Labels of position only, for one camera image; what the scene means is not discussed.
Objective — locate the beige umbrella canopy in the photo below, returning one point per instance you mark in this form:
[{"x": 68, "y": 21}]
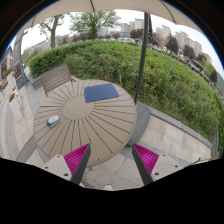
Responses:
[{"x": 156, "y": 7}]

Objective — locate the white and teal computer mouse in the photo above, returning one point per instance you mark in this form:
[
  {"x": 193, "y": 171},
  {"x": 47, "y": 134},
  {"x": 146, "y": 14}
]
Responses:
[{"x": 52, "y": 121}]

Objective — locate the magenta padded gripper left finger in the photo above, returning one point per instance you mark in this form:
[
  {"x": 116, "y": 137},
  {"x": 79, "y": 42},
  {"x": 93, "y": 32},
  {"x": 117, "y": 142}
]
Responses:
[{"x": 70, "y": 167}]

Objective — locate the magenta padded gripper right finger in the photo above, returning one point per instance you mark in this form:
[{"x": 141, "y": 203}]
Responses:
[{"x": 152, "y": 166}]

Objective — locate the grey umbrella base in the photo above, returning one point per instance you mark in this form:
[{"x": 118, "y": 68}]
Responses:
[{"x": 143, "y": 117}]

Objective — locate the round beige slatted table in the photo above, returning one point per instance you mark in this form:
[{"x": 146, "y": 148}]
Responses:
[{"x": 107, "y": 125}]

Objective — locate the green hedge bushes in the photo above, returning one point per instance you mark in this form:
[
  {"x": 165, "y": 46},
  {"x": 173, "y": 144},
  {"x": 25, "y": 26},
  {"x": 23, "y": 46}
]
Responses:
[{"x": 166, "y": 84}]

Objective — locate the dark umbrella pole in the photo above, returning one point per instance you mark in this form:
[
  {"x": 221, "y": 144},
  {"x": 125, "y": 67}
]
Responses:
[{"x": 143, "y": 55}]

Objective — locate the grey slatted outdoor chair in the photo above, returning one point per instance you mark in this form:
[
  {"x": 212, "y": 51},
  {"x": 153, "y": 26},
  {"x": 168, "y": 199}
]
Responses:
[{"x": 56, "y": 77}]

